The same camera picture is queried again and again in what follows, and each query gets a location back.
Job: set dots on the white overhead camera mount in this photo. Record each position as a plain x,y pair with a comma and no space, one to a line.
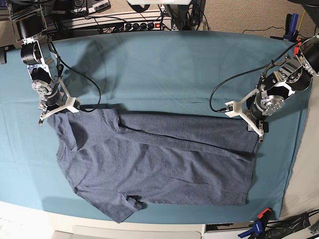
173,2

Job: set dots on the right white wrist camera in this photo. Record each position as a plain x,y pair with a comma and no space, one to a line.
73,104

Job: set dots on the orange blue clamp bottom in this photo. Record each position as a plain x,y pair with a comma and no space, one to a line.
258,229

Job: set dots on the white power strip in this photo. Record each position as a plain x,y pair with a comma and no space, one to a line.
157,25

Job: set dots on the black clamp left edge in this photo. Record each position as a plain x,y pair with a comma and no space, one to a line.
3,53

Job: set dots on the blue-grey heathered T-shirt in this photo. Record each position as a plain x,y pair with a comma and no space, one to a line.
120,162

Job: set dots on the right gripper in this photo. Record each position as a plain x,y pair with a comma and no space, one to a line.
54,103

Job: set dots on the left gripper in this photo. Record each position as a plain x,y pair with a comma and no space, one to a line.
252,114

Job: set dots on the black plastic bag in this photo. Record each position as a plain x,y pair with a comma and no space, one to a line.
288,226

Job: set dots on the orange black clamp top right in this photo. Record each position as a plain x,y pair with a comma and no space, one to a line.
296,49

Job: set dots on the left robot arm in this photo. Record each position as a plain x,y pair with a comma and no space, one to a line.
294,75

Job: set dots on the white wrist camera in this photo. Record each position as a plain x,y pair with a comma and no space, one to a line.
233,109
73,104

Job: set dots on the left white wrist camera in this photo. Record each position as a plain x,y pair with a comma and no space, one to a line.
233,109

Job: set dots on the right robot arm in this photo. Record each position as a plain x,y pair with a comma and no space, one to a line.
42,61

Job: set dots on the teal table cloth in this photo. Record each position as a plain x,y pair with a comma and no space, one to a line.
156,71

